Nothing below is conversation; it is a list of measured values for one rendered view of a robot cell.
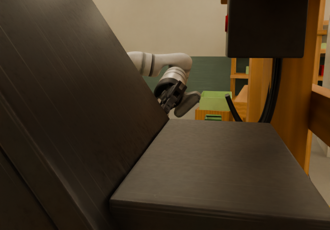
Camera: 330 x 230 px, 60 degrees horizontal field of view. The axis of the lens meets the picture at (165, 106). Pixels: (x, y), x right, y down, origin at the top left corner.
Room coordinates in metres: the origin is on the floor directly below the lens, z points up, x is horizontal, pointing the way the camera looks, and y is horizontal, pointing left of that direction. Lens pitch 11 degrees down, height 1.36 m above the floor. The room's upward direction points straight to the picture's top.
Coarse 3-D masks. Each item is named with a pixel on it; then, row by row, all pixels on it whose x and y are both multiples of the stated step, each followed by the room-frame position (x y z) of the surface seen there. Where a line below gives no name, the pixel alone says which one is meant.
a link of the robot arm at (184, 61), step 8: (152, 56) 0.87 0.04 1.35; (160, 56) 0.87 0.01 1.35; (168, 56) 0.88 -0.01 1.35; (176, 56) 0.87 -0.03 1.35; (184, 56) 0.87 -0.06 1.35; (152, 64) 0.85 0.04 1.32; (160, 64) 0.86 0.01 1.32; (168, 64) 0.86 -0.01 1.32; (176, 64) 0.86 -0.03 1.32; (184, 64) 0.86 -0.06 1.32; (152, 72) 0.86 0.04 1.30
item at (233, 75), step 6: (324, 24) 6.19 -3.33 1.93; (324, 48) 6.25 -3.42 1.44; (234, 60) 6.83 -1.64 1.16; (234, 66) 7.23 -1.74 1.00; (234, 72) 7.23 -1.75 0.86; (246, 72) 6.77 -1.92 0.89; (234, 78) 7.23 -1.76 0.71; (246, 78) 6.68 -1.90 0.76; (318, 78) 6.19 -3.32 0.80; (234, 84) 7.23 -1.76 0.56; (234, 90) 7.23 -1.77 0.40; (234, 96) 7.09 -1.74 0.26
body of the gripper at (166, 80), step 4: (164, 80) 0.72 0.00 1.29; (168, 80) 0.71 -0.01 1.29; (172, 80) 0.72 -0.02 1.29; (176, 80) 0.73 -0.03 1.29; (160, 84) 0.71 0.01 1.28; (164, 84) 0.70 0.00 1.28; (168, 84) 0.71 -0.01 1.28; (172, 84) 0.70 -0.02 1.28; (156, 88) 0.71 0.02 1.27; (160, 88) 0.71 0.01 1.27; (164, 88) 0.71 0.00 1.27; (168, 88) 0.70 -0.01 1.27; (172, 88) 0.67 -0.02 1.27; (156, 92) 0.71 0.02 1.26; (160, 92) 0.71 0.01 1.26; (168, 92) 0.67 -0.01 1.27; (156, 96) 0.72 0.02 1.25; (160, 96) 0.71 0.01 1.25; (176, 96) 0.67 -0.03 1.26; (180, 100) 0.71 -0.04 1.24; (160, 104) 0.66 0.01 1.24; (176, 104) 0.71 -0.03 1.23
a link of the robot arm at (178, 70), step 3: (168, 69) 0.81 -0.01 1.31; (171, 69) 0.80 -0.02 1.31; (174, 69) 0.80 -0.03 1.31; (177, 69) 0.80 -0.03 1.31; (180, 69) 0.81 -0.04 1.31; (165, 72) 0.80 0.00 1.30; (168, 72) 0.78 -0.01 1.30; (177, 72) 0.78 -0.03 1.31; (180, 72) 0.79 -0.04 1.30; (183, 72) 0.81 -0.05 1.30; (183, 75) 0.79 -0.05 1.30; (186, 75) 0.82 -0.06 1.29; (186, 78) 0.81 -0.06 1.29; (186, 81) 0.80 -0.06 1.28
